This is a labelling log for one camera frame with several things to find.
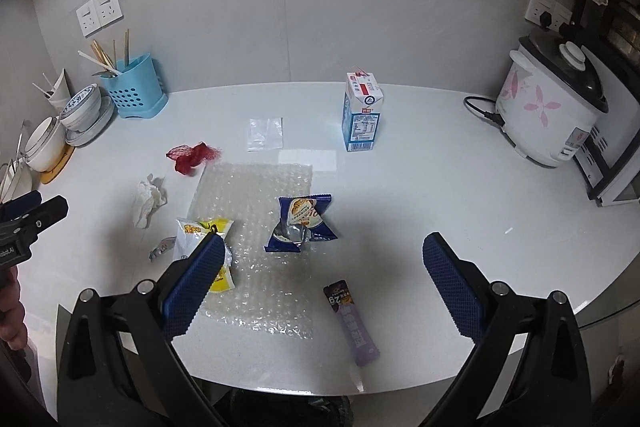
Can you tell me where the white cup with spoons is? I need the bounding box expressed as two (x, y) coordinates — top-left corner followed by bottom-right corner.
(32, 68), (72, 110)

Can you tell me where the purple stick packet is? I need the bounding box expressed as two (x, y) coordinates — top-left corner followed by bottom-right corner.
(322, 279), (378, 367)

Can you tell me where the white microwave oven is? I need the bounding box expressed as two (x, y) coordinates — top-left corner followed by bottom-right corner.
(572, 0), (640, 208)

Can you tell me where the bundle of chopsticks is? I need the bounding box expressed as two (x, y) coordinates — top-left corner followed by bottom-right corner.
(77, 29), (132, 78)

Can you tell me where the white floral rice cooker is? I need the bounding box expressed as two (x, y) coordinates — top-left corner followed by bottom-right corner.
(495, 29), (610, 168)

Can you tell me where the yellow snack wrapper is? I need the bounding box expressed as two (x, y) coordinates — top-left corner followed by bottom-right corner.
(173, 218), (236, 294)

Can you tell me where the clear bubble wrap sheet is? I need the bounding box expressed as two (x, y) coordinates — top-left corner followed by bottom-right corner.
(187, 162), (316, 339)

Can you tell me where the small clear plastic bag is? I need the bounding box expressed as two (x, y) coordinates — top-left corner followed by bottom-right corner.
(247, 117), (284, 152)

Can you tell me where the white bowl stack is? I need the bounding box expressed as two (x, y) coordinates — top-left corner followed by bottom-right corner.
(24, 116), (68, 172)

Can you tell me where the blue patterned bowl stack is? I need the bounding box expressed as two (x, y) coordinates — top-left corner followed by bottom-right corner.
(59, 83), (103, 132)

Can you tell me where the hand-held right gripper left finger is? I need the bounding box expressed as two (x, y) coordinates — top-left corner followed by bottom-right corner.
(56, 234), (231, 427)

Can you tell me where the crumpled white tissue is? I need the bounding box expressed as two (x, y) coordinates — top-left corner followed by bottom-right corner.
(132, 173), (168, 229)

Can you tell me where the blue snack wrapper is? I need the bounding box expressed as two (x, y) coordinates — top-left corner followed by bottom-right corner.
(263, 193), (340, 254)

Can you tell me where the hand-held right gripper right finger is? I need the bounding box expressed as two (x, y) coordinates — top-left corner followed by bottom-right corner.
(422, 232), (593, 427)

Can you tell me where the blue white milk carton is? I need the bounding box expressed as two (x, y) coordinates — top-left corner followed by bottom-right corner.
(342, 72), (385, 152)

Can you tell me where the red mesh net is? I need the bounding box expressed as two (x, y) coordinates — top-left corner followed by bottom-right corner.
(166, 141), (222, 176)

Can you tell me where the cork trivet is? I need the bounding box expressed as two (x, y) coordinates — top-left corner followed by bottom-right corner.
(39, 144), (76, 186)

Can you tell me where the black power cable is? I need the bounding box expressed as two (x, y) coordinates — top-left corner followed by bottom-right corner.
(463, 96), (508, 128)

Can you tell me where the blue perforated utensil holder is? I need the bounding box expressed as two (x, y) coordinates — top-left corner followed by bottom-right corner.
(100, 53), (169, 120)

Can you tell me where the person's left hand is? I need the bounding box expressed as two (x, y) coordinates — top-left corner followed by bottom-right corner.
(0, 264), (29, 350)

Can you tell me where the white wall socket with plug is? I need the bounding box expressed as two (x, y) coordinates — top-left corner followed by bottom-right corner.
(525, 0), (576, 38)

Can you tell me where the small silver wrapper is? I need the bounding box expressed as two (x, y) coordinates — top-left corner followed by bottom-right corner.
(149, 237), (177, 262)

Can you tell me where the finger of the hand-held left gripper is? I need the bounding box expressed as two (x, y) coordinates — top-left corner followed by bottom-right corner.
(0, 191), (43, 222)
(17, 195), (69, 239)

